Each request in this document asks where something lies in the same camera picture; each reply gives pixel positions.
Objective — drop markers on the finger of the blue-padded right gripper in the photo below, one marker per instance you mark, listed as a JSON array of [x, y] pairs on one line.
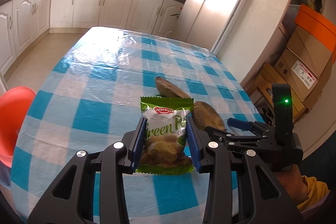
[[243, 125]]

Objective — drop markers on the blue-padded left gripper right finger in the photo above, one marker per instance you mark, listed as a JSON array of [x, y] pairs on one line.
[[197, 141]]

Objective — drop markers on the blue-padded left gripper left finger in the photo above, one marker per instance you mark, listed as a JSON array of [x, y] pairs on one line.
[[133, 146]]

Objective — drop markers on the green pea cookie packet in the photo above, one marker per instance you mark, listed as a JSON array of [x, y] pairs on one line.
[[165, 136]]

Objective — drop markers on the yellow sleeve forearm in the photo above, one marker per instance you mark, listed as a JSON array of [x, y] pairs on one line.
[[317, 193]]

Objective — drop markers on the white kitchen base cabinets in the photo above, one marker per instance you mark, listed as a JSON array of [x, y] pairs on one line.
[[25, 21]]

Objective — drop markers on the person's right hand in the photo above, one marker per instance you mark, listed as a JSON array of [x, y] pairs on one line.
[[293, 183]]

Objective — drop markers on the blue-white checked tablecloth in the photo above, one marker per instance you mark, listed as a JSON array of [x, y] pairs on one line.
[[92, 97]]

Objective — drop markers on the stacked cardboard boxes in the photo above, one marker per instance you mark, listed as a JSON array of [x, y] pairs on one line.
[[305, 65]]

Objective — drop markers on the orange box lid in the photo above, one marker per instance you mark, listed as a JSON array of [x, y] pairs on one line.
[[318, 26]]

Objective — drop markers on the orange plastic basin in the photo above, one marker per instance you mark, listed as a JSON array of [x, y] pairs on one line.
[[14, 105]]

